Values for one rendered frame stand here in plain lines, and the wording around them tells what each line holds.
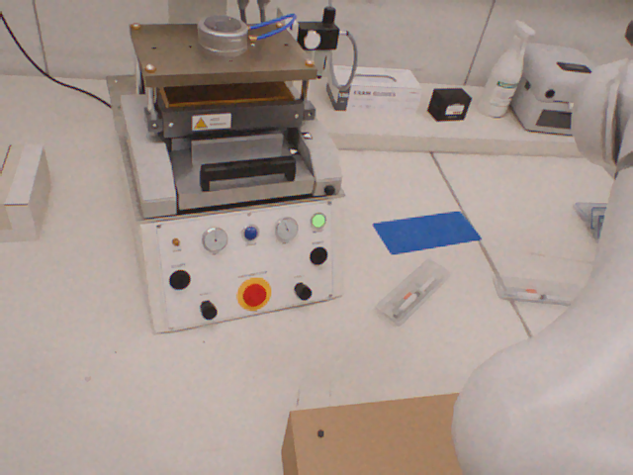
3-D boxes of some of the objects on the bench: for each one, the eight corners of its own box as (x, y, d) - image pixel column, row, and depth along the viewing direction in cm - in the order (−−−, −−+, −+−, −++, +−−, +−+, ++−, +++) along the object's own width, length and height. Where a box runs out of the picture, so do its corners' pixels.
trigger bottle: (472, 103, 156) (503, 18, 140) (497, 104, 158) (531, 20, 142) (485, 119, 150) (520, 32, 134) (510, 119, 152) (548, 34, 136)
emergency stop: (242, 305, 92) (240, 284, 91) (264, 301, 94) (263, 279, 92) (244, 309, 91) (243, 287, 90) (267, 304, 92) (266, 283, 91)
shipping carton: (-12, 179, 109) (-25, 142, 103) (56, 180, 112) (48, 143, 106) (-42, 243, 96) (-57, 204, 90) (38, 242, 98) (27, 205, 92)
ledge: (289, 89, 156) (290, 74, 153) (545, 103, 174) (551, 91, 171) (304, 147, 134) (306, 133, 131) (593, 157, 152) (601, 143, 149)
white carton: (325, 88, 150) (329, 63, 145) (403, 92, 155) (409, 68, 150) (334, 111, 141) (339, 85, 136) (415, 114, 146) (423, 89, 141)
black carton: (426, 110, 149) (433, 87, 144) (453, 109, 152) (461, 87, 147) (436, 122, 145) (444, 99, 140) (464, 120, 148) (473, 98, 143)
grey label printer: (497, 90, 165) (518, 37, 154) (556, 97, 168) (582, 45, 157) (524, 134, 147) (551, 76, 136) (590, 141, 150) (622, 85, 138)
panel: (166, 332, 88) (152, 223, 82) (333, 297, 99) (332, 198, 93) (168, 336, 86) (154, 226, 80) (338, 302, 97) (337, 201, 91)
